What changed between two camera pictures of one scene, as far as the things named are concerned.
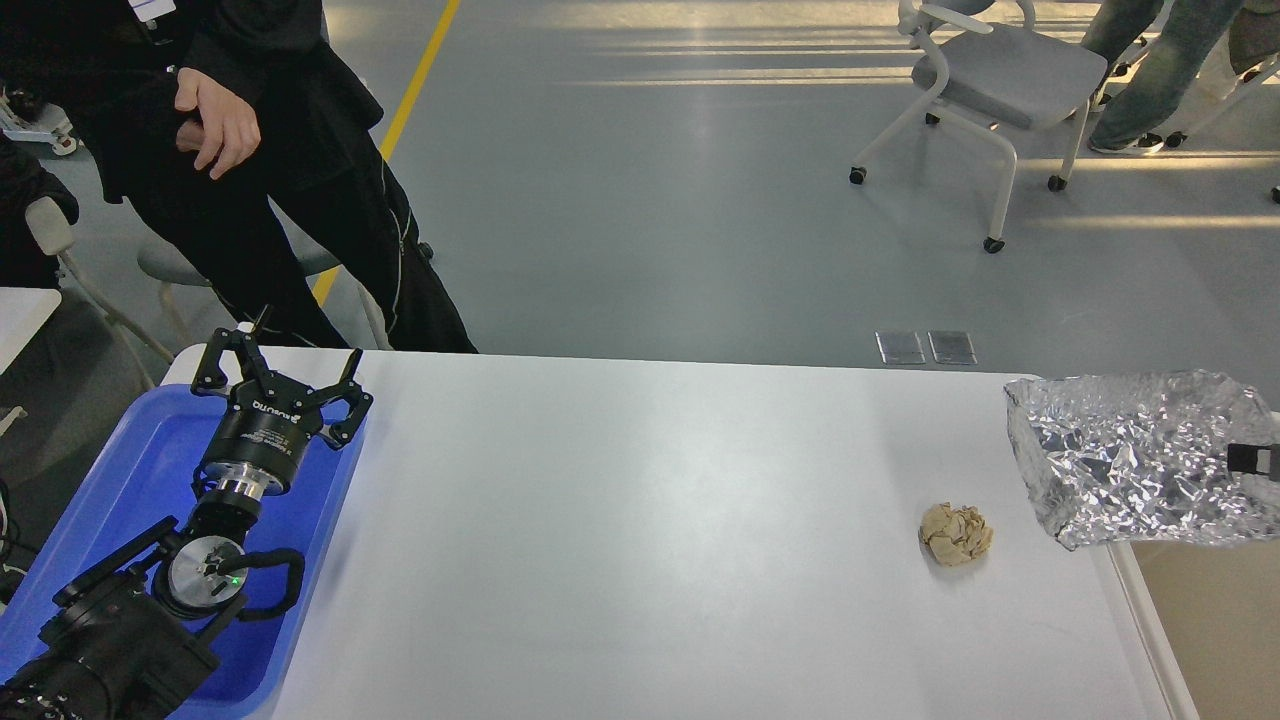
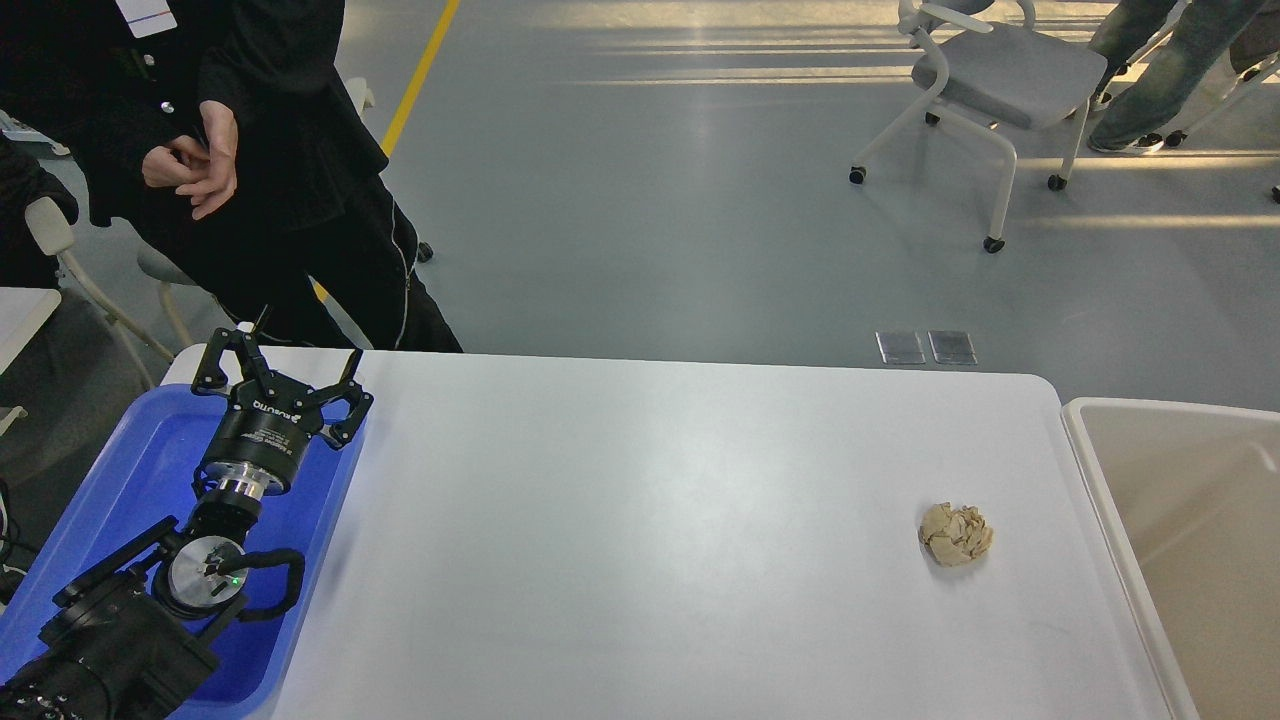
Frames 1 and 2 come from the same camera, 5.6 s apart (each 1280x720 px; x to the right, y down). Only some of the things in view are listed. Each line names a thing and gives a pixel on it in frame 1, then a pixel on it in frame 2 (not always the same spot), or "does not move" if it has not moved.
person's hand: [229, 123] to [222, 133]
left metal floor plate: [900, 348] does not move
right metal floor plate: [950, 347] does not move
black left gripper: [272, 418] does not move
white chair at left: [51, 232] does not move
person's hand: [190, 135] to [179, 164]
